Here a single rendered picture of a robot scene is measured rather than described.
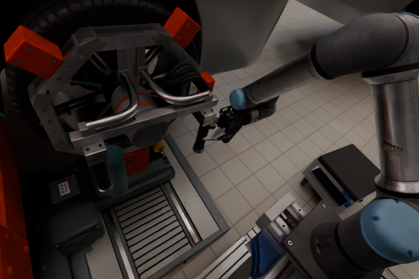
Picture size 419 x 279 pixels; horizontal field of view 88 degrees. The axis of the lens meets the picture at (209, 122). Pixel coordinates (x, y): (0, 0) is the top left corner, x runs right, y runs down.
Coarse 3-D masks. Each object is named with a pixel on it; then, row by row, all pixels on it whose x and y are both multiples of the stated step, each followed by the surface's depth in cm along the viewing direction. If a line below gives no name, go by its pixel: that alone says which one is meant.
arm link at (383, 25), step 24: (360, 24) 43; (384, 24) 41; (312, 48) 49; (336, 48) 44; (360, 48) 42; (384, 48) 41; (288, 72) 56; (312, 72) 51; (336, 72) 47; (240, 96) 73; (264, 96) 67
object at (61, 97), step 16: (160, 48) 81; (96, 64) 71; (160, 64) 106; (80, 80) 72; (96, 80) 76; (112, 80) 83; (64, 96) 93; (96, 96) 79; (64, 112) 76; (80, 112) 94; (96, 112) 101; (112, 112) 105
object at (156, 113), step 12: (168, 108) 63; (180, 108) 64; (192, 108) 66; (204, 108) 70; (132, 120) 57; (144, 120) 58; (156, 120) 61; (72, 132) 51; (108, 132) 54; (120, 132) 56; (72, 144) 50; (84, 144) 52
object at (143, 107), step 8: (120, 88) 76; (144, 88) 79; (112, 96) 77; (120, 96) 73; (144, 96) 74; (112, 104) 75; (120, 104) 71; (128, 104) 70; (144, 104) 71; (152, 104) 73; (144, 128) 67; (152, 128) 70; (160, 128) 72; (128, 136) 69; (136, 136) 68; (144, 136) 70; (152, 136) 73; (160, 136) 75; (136, 144) 71; (144, 144) 73; (152, 144) 76
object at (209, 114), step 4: (208, 108) 71; (212, 108) 71; (196, 112) 71; (200, 112) 69; (204, 112) 69; (208, 112) 70; (212, 112) 70; (196, 116) 72; (200, 116) 70; (204, 116) 68; (208, 116) 69; (212, 116) 70; (200, 120) 71; (204, 120) 69; (208, 120) 71; (212, 120) 72; (200, 124) 72; (204, 124) 71; (208, 124) 72
